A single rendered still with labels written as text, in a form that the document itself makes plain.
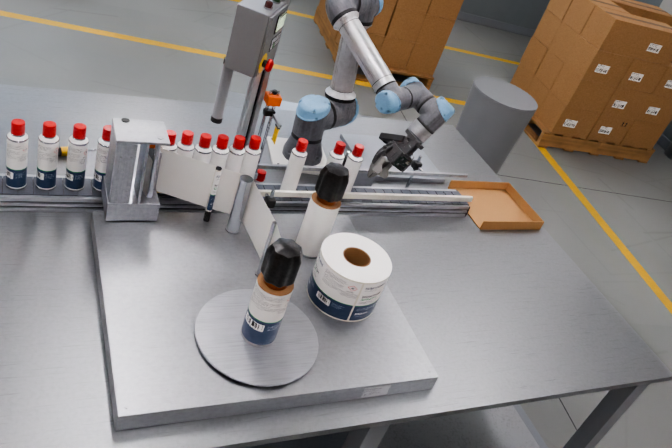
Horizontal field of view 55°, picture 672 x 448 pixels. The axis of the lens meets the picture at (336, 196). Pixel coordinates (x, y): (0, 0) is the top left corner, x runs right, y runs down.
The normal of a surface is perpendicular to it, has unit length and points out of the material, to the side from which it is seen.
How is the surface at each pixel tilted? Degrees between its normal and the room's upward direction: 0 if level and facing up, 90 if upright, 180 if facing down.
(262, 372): 0
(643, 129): 90
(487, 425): 0
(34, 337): 0
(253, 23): 90
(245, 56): 90
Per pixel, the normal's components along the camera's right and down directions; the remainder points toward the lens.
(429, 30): 0.21, 0.60
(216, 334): 0.29, -0.79
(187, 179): -0.12, 0.52
